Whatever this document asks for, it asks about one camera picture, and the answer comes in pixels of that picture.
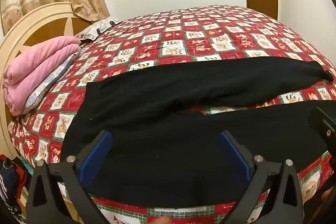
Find white patterned pillow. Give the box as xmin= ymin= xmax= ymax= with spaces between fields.
xmin=74 ymin=17 xmax=122 ymax=43

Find red patchwork printed quilt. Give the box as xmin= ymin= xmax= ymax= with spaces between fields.
xmin=8 ymin=5 xmax=336 ymax=224

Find folded pink blanket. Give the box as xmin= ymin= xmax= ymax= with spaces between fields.
xmin=2 ymin=36 xmax=81 ymax=116

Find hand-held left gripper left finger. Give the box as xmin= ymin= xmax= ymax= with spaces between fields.
xmin=26 ymin=130 xmax=114 ymax=224

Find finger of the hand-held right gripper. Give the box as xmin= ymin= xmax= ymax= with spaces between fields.
xmin=308 ymin=107 xmax=336 ymax=159

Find black pants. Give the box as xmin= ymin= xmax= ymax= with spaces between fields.
xmin=61 ymin=56 xmax=336 ymax=207

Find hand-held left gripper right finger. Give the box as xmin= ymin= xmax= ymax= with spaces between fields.
xmin=219 ymin=130 xmax=307 ymax=224

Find pile of dark and red clothes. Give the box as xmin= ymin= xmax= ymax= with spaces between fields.
xmin=0 ymin=153 xmax=36 ymax=224

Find cream and brown headboard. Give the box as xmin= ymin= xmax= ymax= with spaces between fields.
xmin=0 ymin=1 xmax=92 ymax=169

